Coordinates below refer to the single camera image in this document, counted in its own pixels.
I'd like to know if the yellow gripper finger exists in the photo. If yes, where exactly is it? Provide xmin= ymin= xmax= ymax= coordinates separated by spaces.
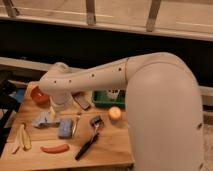
xmin=49 ymin=106 xmax=56 ymax=120

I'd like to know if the blue sponge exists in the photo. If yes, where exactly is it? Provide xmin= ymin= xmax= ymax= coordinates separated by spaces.
xmin=58 ymin=119 xmax=73 ymax=139

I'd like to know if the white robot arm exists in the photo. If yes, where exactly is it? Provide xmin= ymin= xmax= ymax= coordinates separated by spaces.
xmin=39 ymin=52 xmax=204 ymax=171

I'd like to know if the orange bowl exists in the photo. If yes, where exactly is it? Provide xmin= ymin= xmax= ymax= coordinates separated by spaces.
xmin=30 ymin=86 xmax=49 ymax=104

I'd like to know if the grey blue cloth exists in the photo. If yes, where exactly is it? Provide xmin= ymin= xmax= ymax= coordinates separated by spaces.
xmin=32 ymin=112 xmax=60 ymax=128

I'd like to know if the silver fork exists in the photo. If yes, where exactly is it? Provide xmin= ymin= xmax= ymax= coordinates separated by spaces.
xmin=72 ymin=112 xmax=82 ymax=137

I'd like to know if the red sausage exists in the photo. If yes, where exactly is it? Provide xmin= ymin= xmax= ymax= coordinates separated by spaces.
xmin=41 ymin=144 xmax=69 ymax=154

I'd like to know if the brown rectangular block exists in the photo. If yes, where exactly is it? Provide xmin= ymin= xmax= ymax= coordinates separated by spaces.
xmin=73 ymin=93 xmax=90 ymax=110

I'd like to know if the blue object at left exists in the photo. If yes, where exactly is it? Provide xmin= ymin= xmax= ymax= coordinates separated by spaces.
xmin=10 ymin=88 xmax=25 ymax=103

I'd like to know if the wooden cutting board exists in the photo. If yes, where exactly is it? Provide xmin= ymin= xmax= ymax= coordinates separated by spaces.
xmin=0 ymin=82 xmax=134 ymax=171

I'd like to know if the black stand at left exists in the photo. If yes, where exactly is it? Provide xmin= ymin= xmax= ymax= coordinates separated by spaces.
xmin=0 ymin=70 xmax=20 ymax=155

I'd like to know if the green plastic tray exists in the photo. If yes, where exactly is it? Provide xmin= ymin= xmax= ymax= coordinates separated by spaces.
xmin=91 ymin=91 xmax=125 ymax=108

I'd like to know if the yellow apple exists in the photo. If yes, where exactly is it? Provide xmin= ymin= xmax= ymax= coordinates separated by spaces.
xmin=109 ymin=106 xmax=122 ymax=121

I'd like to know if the white cup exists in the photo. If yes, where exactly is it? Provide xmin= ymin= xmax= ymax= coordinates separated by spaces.
xmin=107 ymin=90 xmax=119 ymax=100

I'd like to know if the black handled brush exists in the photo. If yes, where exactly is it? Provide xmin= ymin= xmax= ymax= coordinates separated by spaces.
xmin=75 ymin=115 xmax=103 ymax=160

